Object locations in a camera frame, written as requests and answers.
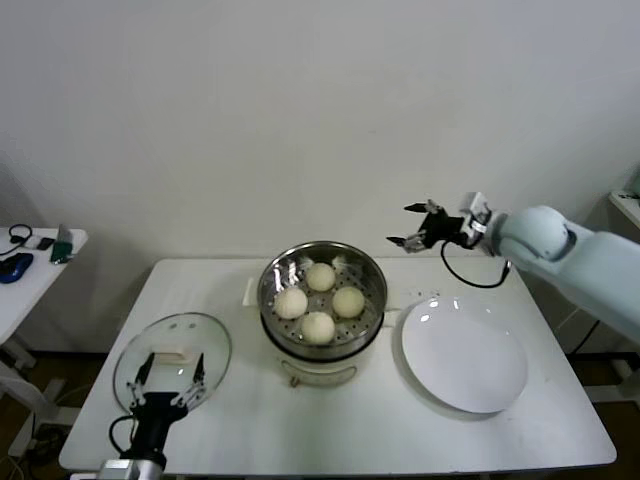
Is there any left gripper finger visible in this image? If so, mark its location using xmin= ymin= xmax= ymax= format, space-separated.
xmin=170 ymin=352 xmax=209 ymax=407
xmin=125 ymin=352 xmax=156 ymax=410

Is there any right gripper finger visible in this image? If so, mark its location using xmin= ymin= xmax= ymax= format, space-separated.
xmin=385 ymin=229 xmax=430 ymax=252
xmin=402 ymin=198 xmax=445 ymax=216

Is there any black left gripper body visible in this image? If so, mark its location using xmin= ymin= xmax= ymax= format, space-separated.
xmin=129 ymin=392 xmax=190 ymax=458

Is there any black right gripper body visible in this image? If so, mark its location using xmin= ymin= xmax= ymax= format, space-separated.
xmin=417 ymin=208 xmax=475 ymax=248

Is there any round glass pot lid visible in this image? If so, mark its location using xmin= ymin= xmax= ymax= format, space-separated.
xmin=113 ymin=312 xmax=234 ymax=416

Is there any white steamed baozi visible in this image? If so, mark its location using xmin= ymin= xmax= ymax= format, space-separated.
xmin=305 ymin=262 xmax=337 ymax=293
xmin=331 ymin=285 xmax=366 ymax=319
xmin=273 ymin=288 xmax=309 ymax=320
xmin=299 ymin=310 xmax=336 ymax=346

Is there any perforated steel steamer basket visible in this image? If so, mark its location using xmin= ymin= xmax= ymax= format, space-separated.
xmin=243 ymin=241 xmax=404 ymax=354

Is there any white side table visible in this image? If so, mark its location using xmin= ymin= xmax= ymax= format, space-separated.
xmin=0 ymin=227 xmax=90 ymax=369

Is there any white electric cooking pot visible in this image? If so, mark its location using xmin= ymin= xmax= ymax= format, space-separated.
xmin=244 ymin=294 xmax=403 ymax=390

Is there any white round plate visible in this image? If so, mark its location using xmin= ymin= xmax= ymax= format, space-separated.
xmin=401 ymin=297 xmax=529 ymax=415

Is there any blue computer mouse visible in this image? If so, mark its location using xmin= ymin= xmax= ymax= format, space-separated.
xmin=0 ymin=253 xmax=36 ymax=285

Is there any white shelf table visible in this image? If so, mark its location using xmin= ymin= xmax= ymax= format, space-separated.
xmin=584 ymin=191 xmax=640 ymax=406

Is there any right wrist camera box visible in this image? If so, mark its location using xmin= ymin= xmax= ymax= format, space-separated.
xmin=458 ymin=191 xmax=495 ymax=235

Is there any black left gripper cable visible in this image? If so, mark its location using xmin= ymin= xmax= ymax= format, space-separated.
xmin=109 ymin=415 xmax=137 ymax=454

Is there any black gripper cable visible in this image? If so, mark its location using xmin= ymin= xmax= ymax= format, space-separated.
xmin=439 ymin=240 xmax=512 ymax=289
xmin=109 ymin=415 xmax=137 ymax=454

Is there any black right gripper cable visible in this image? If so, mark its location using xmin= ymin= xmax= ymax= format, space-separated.
xmin=439 ymin=240 xmax=512 ymax=289

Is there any black looped headset cable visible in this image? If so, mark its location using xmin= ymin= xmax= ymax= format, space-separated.
xmin=0 ymin=224 xmax=35 ymax=257

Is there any black cable with adapter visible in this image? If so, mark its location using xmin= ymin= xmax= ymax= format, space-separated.
xmin=569 ymin=319 xmax=601 ymax=356

